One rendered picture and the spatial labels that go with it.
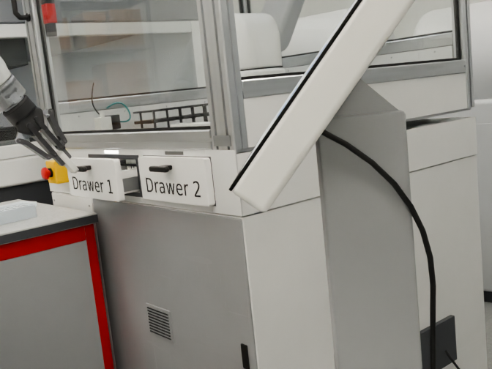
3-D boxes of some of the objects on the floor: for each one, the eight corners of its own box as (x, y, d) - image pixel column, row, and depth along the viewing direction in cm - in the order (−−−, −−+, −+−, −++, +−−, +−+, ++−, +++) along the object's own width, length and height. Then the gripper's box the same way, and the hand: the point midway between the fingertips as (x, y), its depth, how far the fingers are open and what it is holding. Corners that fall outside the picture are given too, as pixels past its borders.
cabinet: (280, 553, 148) (244, 217, 137) (82, 412, 227) (49, 191, 216) (493, 397, 208) (481, 154, 196) (278, 328, 287) (260, 151, 275)
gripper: (-1, 119, 154) (64, 189, 166) (37, 85, 160) (97, 154, 171) (-11, 121, 160) (52, 187, 171) (25, 87, 166) (85, 154, 177)
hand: (66, 162), depth 170 cm, fingers closed
